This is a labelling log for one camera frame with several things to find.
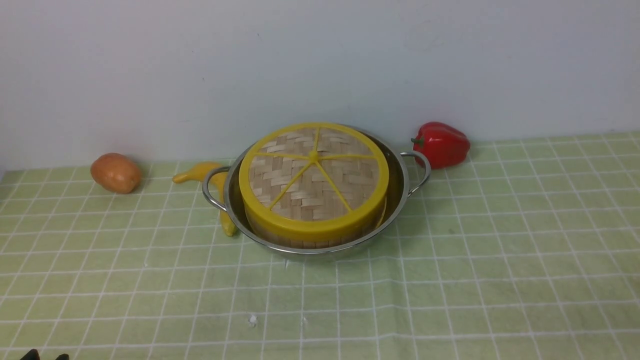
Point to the woven bamboo steamer lid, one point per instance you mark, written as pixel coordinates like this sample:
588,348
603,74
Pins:
313,164

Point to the green checked tablecloth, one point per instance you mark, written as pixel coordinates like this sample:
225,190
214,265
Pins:
528,251

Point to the bamboo steamer basket yellow rim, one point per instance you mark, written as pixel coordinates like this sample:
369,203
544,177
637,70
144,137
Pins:
316,227

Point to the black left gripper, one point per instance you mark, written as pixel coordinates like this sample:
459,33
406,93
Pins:
33,354

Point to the yellow banana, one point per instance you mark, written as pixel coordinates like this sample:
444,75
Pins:
197,173

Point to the stainless steel pot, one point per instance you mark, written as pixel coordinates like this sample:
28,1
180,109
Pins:
397,194

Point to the red bell pepper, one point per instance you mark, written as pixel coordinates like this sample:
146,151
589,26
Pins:
442,144

